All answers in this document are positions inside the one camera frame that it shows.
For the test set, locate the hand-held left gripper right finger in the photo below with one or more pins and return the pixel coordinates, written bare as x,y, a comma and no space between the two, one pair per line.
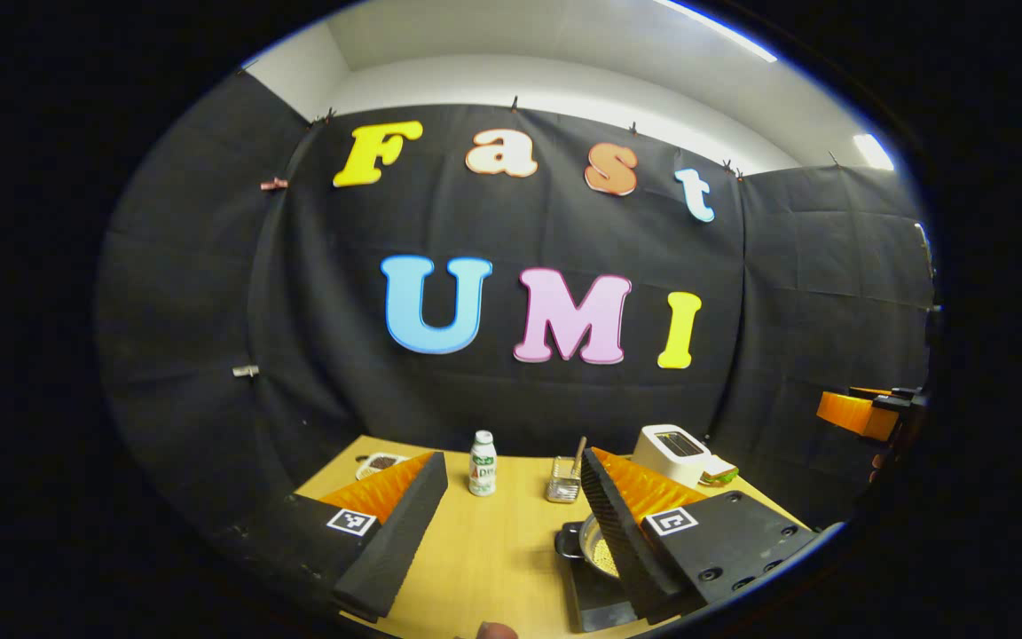
622,532

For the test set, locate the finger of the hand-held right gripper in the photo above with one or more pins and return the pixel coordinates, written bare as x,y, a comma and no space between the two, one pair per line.
897,401
852,415

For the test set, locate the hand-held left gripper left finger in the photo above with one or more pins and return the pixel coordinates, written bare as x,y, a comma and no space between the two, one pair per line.
396,541

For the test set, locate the pile of yellow soybeans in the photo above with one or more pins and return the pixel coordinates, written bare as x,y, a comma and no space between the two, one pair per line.
604,555

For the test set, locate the stainless steel pot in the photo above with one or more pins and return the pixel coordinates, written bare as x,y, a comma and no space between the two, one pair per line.
567,540

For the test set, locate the black induction cooktop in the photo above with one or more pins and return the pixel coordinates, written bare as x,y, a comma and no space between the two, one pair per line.
595,603

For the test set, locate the white divided bean tray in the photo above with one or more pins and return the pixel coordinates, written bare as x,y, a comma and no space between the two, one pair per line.
378,463

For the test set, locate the white toaster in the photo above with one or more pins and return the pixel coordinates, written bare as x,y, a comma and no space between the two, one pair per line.
671,466

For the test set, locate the white green-label drink bottle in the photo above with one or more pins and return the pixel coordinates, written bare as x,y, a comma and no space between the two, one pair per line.
483,470

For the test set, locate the toy sandwich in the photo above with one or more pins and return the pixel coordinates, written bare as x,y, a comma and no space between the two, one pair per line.
719,472

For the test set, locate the small ceiling light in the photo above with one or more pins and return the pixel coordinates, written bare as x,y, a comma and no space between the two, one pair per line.
873,151

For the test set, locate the pink clip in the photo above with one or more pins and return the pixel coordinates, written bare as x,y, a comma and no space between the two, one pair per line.
273,184

